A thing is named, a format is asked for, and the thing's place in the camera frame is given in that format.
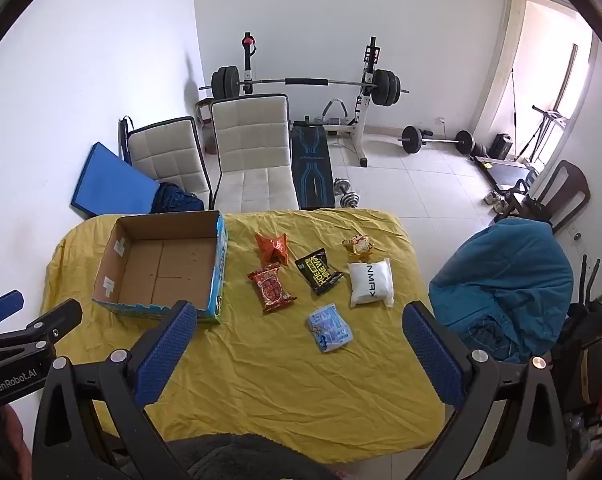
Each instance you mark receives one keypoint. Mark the black and yellow packet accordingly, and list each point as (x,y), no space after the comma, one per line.
(318,271)

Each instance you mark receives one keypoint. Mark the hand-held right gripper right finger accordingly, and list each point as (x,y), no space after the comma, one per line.
(433,355)

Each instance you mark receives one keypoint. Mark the white soft packet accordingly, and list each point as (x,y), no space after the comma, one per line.
(371,282)

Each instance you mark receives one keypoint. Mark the white padded chair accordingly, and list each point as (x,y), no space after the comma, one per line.
(251,150)
(166,155)

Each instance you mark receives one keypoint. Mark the white barbell rack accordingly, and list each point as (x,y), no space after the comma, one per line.
(366,110)

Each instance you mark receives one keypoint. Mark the person's left forearm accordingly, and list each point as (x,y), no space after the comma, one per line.
(17,440)

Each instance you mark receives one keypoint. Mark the small yellow snack packet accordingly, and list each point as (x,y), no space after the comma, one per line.
(358,246)

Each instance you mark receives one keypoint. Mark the orange snack packet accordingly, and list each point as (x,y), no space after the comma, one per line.
(272,249)

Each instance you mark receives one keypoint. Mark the short barbell with black plates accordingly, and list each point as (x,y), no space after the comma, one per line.
(433,140)

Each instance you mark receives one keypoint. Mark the light blue tissue packet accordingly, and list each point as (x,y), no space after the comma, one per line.
(330,327)

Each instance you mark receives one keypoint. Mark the chrome dumbbell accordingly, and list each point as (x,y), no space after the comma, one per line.
(347,194)

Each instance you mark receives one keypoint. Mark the dark wooden chair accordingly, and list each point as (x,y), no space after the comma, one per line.
(568,185)

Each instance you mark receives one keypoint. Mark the black bag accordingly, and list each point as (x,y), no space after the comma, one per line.
(583,360)

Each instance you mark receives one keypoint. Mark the red snack packet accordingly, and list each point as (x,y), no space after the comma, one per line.
(271,290)

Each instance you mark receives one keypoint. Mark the yellow tablecloth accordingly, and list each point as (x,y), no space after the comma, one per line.
(281,390)

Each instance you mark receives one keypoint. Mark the pair of white shoes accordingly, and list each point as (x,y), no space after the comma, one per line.
(496,200)

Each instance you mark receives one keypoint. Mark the blue folded exercise mat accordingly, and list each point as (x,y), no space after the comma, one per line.
(111,180)

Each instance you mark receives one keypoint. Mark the black weight bench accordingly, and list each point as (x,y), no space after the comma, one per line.
(311,170)

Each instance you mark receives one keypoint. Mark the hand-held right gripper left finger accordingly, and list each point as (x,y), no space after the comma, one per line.
(165,352)

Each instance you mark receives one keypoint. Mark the treadmill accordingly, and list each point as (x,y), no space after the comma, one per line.
(506,172)

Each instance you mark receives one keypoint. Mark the cardboard box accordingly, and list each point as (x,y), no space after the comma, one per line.
(161,265)

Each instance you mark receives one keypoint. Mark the dark blue cloth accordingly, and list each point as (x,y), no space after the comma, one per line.
(178,199)

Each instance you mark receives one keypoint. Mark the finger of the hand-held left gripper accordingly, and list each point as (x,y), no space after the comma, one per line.
(56,321)
(1,306)

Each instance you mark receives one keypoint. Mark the long barbell with black plates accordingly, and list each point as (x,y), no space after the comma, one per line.
(306,81)

